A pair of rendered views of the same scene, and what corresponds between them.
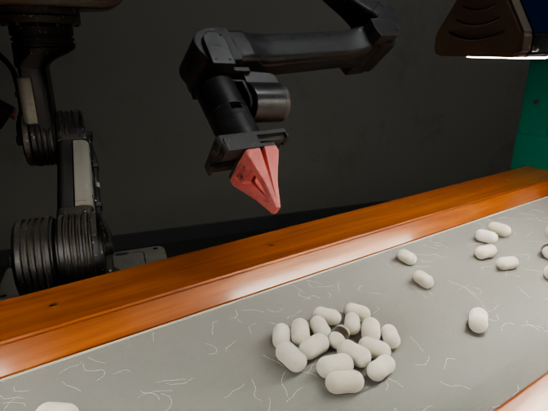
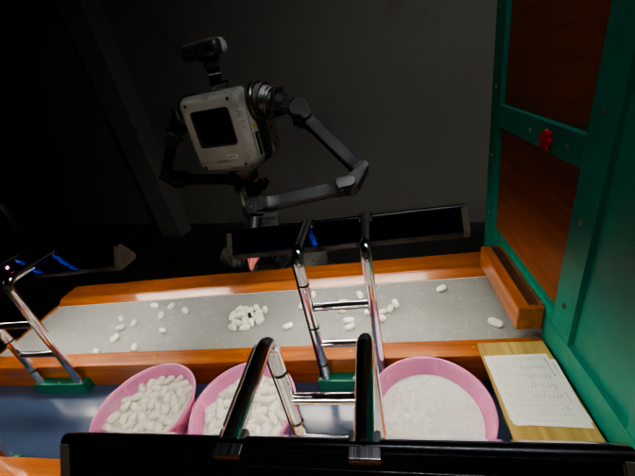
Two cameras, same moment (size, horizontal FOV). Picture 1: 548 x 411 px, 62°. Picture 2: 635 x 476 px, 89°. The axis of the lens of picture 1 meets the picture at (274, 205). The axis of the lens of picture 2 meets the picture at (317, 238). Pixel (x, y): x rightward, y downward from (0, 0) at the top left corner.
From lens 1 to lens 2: 1.02 m
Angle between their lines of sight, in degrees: 43
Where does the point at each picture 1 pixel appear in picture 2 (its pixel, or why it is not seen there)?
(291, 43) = (290, 196)
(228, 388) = (216, 317)
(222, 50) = (252, 207)
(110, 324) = (214, 291)
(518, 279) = (335, 318)
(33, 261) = (224, 262)
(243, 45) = (264, 202)
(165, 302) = (229, 288)
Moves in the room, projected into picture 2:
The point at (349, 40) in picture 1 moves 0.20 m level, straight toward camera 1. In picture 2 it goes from (326, 189) to (283, 209)
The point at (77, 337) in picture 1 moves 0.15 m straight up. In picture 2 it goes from (206, 292) to (192, 261)
